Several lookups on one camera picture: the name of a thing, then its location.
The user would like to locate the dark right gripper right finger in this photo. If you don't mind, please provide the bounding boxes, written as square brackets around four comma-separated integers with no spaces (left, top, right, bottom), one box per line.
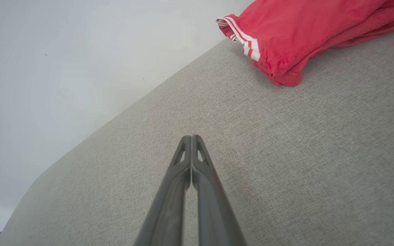
[191,134,247,246]

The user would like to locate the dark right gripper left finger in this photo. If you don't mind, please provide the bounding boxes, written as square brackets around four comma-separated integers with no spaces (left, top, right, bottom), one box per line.
[134,135,193,246]

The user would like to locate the red jersey number 23 print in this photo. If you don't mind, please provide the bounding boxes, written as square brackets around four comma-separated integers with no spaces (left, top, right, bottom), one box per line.
[216,0,394,87]

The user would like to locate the red shorts white waistband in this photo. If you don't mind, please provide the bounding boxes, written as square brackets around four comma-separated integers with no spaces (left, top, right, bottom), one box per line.
[265,7,394,87]

